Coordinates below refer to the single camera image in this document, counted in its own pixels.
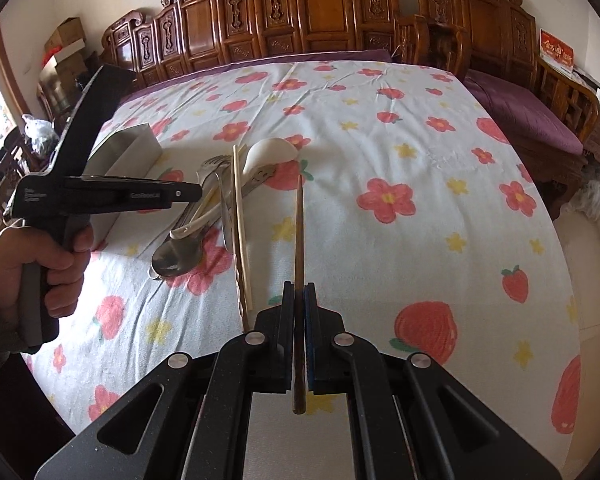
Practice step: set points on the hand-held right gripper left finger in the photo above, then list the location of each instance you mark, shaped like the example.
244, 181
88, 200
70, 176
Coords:
288, 320

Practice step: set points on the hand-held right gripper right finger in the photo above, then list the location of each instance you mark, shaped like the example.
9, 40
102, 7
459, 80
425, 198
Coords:
310, 320

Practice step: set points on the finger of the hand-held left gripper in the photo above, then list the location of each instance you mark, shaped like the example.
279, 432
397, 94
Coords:
180, 194

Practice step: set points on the metal fork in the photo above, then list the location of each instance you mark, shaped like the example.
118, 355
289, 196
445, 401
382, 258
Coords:
215, 162

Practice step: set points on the light bamboo chopstick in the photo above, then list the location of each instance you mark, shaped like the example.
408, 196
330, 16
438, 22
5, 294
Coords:
240, 210

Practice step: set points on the dark wooden chopstick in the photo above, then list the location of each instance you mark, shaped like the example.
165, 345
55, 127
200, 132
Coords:
298, 240

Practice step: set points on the white ceramic spoon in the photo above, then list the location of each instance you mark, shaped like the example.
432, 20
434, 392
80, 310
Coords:
270, 155

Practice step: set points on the person's left hand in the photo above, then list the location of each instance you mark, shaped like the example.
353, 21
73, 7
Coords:
5, 260

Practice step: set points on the white plastic bag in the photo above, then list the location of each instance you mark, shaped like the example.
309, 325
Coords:
40, 135

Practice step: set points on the dark wooden chair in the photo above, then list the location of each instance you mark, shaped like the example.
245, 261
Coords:
5, 160

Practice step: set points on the stack of cardboard boxes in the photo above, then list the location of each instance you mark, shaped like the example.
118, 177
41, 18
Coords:
67, 42

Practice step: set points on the purple mattress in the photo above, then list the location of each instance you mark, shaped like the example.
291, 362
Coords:
305, 57

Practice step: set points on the carved wooden headboard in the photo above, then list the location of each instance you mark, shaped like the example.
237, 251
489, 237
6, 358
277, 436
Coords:
260, 15

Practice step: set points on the floral strawberry bed sheet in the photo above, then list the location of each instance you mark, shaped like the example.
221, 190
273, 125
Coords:
390, 135

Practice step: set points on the person's dark clothing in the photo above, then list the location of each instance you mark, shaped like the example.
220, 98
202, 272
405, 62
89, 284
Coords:
20, 410

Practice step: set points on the wooden armchair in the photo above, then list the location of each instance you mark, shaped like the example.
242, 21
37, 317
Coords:
430, 42

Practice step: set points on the purple bench cushion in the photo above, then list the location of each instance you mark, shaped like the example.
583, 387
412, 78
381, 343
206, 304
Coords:
525, 110

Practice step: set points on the grey plastic bag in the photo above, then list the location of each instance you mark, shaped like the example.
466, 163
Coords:
590, 192

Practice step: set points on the carved wooden bench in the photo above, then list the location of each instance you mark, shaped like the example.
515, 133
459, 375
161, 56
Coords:
570, 100

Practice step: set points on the carved wooden panel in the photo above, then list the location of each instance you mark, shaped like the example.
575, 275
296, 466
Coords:
480, 15

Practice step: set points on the red sign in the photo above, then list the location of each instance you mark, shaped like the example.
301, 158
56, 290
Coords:
556, 50

